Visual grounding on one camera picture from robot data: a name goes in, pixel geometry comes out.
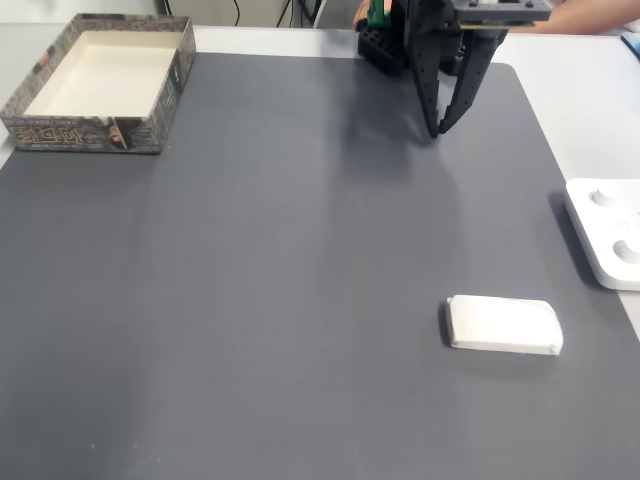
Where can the green circuit board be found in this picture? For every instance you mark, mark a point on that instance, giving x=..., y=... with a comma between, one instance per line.
x=376, y=17

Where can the black gripper camera mount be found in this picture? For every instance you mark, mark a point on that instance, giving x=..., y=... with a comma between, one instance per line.
x=500, y=12

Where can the white tray with round dimples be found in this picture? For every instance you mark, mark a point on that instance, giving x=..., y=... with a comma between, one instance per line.
x=610, y=230

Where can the blue flat object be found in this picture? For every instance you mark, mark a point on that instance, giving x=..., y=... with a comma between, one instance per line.
x=632, y=44

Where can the grey table mat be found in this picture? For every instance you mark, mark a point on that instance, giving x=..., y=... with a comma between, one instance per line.
x=250, y=250

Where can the patterned cardboard box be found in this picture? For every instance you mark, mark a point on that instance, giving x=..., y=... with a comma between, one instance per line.
x=90, y=135

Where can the person's hand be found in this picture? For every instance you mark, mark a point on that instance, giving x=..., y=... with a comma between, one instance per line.
x=361, y=16

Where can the white block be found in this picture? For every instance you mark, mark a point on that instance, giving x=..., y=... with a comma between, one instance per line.
x=502, y=325

